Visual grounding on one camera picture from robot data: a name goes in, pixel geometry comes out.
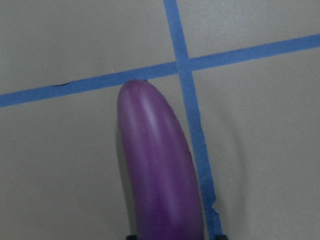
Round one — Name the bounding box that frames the purple eggplant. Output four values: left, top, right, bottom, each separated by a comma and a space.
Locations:
117, 80, 205, 240

